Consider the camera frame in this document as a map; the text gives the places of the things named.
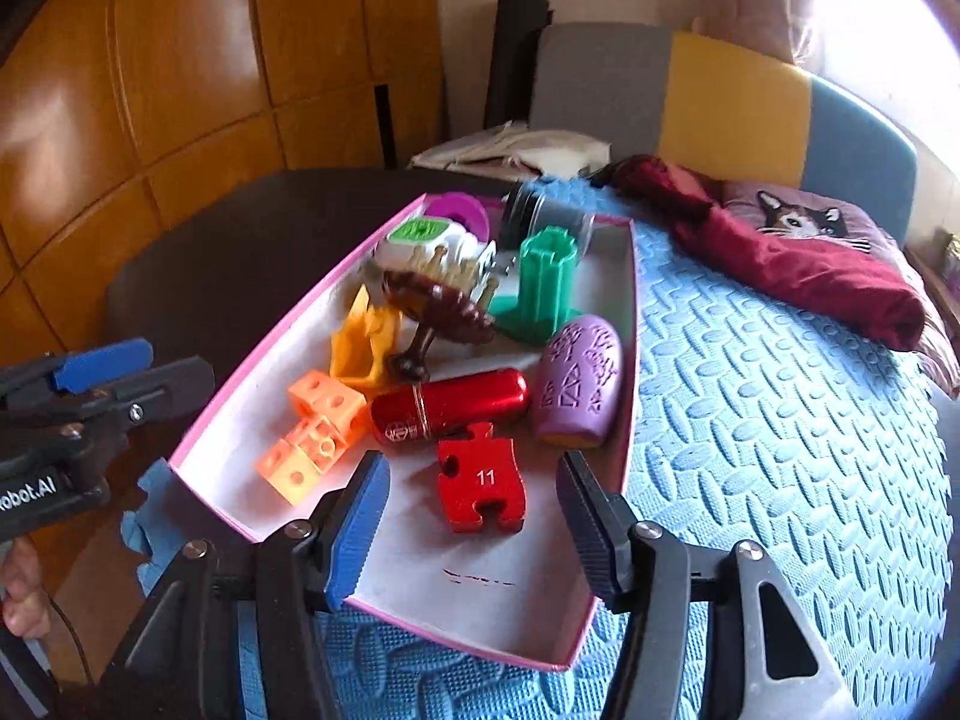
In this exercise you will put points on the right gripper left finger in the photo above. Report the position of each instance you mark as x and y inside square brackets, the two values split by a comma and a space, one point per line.
[345, 536]

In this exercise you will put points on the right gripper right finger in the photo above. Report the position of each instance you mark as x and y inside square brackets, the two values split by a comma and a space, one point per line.
[599, 523]

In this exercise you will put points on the red metal cylinder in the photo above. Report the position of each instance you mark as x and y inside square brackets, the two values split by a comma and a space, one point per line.
[438, 408]

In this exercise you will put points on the red puzzle piece block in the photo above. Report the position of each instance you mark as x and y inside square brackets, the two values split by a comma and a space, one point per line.
[479, 481]

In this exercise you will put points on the orange plastic scoop piece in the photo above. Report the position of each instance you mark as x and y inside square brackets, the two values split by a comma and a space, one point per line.
[361, 346]

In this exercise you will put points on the dark wooden massager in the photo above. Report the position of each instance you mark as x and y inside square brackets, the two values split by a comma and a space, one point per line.
[447, 302]

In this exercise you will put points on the person left hand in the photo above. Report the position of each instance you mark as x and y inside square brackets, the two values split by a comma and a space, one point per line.
[25, 604]

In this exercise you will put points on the blue foam mat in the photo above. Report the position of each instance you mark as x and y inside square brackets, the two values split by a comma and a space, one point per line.
[757, 421]

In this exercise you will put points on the pink shallow box tray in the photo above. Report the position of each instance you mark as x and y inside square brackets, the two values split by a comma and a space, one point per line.
[521, 599]

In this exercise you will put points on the green plastic stand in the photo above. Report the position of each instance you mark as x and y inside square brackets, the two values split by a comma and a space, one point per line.
[545, 280]

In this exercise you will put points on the white green cube toy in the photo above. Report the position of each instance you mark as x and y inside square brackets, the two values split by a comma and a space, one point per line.
[414, 241]

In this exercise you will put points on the dark clear plastic jar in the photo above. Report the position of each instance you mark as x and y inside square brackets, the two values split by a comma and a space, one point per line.
[528, 210]

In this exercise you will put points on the maroon blanket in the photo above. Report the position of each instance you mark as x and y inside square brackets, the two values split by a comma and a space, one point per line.
[831, 280]

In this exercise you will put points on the magenta round lid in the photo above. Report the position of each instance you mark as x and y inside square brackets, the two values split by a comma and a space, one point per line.
[463, 209]

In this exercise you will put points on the cat print pillow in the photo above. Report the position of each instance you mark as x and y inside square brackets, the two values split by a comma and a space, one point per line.
[790, 213]

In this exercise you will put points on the pink bed quilt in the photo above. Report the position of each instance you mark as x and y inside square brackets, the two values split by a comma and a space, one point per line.
[938, 347]

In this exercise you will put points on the papers stack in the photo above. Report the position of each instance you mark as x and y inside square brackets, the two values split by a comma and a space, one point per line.
[515, 152]

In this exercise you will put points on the grey yellow blue headboard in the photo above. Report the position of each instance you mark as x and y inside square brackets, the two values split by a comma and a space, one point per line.
[725, 112]

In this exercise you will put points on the black rolled mat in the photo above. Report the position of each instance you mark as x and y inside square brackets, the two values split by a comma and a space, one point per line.
[518, 25]

